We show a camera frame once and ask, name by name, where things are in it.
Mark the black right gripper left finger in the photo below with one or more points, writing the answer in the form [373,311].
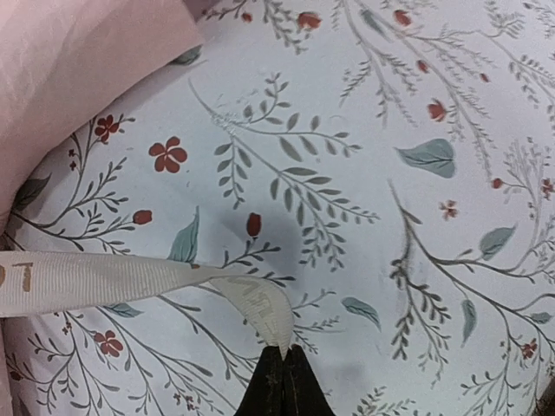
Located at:
[264,394]

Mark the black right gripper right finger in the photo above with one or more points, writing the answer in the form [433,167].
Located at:
[303,395]

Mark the cream printed ribbon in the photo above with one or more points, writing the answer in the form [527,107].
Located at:
[35,283]

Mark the pink wrapping paper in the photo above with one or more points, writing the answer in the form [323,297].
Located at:
[62,63]

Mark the floral patterned tablecloth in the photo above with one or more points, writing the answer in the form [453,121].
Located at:
[389,164]

